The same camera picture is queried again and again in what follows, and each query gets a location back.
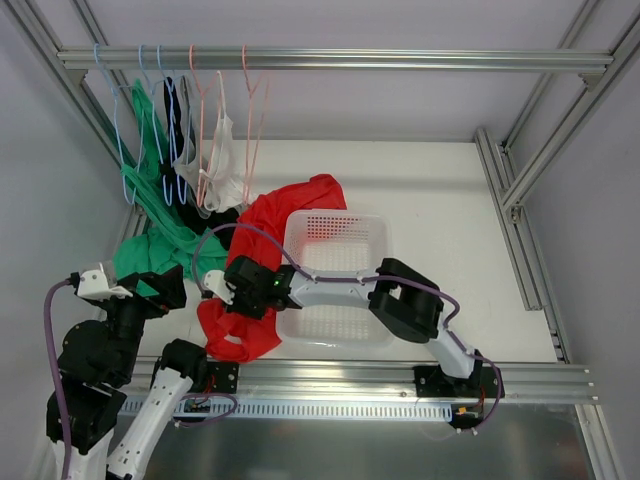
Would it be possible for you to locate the red tank top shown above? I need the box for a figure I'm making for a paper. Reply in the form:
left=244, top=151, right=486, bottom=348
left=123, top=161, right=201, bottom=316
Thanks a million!
left=197, top=174, right=347, bottom=363

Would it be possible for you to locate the pink hanger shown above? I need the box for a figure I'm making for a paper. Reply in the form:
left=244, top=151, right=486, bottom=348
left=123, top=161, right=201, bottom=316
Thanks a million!
left=188, top=44, right=219, bottom=207
left=241, top=45, right=270, bottom=205

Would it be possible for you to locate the white tank top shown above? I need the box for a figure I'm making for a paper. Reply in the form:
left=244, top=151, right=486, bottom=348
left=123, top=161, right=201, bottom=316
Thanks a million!
left=201, top=71, right=249, bottom=213

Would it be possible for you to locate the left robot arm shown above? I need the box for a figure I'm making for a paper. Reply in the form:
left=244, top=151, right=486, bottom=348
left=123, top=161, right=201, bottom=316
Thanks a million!
left=44, top=263, right=211, bottom=479

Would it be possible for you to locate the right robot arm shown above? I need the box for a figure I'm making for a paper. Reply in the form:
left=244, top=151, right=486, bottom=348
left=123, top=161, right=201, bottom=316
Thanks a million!
left=223, top=256, right=483, bottom=398

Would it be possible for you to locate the green tank top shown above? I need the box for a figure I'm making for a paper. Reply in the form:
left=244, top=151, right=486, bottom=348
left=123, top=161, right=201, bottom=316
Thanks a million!
left=113, top=80, right=235, bottom=280

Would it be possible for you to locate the black tank top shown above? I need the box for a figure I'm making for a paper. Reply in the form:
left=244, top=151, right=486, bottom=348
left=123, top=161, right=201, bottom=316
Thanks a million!
left=163, top=76, right=241, bottom=235

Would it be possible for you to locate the grey tank top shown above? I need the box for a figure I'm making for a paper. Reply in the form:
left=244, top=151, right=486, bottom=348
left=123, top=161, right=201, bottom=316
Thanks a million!
left=174, top=76, right=210, bottom=219

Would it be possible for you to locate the light blue hanger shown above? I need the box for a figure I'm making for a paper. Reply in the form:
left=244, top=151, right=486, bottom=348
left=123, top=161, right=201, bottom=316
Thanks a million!
left=156, top=46, right=188, bottom=212
left=93, top=42, right=137, bottom=206
left=138, top=45, right=173, bottom=207

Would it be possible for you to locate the white plastic basket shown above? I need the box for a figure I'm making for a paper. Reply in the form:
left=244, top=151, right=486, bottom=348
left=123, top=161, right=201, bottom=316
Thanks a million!
left=276, top=209, right=392, bottom=349

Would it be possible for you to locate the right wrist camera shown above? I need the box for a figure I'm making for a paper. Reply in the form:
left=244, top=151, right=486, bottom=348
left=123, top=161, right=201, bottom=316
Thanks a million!
left=203, top=270, right=234, bottom=305

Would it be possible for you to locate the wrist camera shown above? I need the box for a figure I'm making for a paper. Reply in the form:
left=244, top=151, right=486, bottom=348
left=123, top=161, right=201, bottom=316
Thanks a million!
left=203, top=270, right=234, bottom=305
left=75, top=261, right=133, bottom=301

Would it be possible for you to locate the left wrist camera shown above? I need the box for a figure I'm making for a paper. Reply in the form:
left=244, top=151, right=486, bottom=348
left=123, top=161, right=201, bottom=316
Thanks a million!
left=75, top=261, right=133, bottom=301

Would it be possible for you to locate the front aluminium rail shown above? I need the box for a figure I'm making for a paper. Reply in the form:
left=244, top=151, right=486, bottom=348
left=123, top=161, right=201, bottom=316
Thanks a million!
left=134, top=357, right=599, bottom=404

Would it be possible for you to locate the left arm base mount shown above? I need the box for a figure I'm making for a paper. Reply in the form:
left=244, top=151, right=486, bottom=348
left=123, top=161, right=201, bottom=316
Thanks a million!
left=204, top=360, right=239, bottom=394

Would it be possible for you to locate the slotted cable duct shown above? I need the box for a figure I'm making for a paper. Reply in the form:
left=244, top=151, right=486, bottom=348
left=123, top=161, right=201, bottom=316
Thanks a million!
left=119, top=395, right=454, bottom=422

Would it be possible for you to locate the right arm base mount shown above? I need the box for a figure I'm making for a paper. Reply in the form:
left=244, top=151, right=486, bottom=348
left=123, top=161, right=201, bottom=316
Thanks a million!
left=412, top=363, right=504, bottom=399

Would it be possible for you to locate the aluminium hanging rail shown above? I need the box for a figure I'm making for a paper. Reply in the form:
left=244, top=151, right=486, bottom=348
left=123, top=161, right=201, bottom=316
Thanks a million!
left=57, top=45, right=613, bottom=74

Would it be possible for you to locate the right aluminium frame post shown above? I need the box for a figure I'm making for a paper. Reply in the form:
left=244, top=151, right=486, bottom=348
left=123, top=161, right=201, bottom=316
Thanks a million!
left=474, top=11, right=639, bottom=311

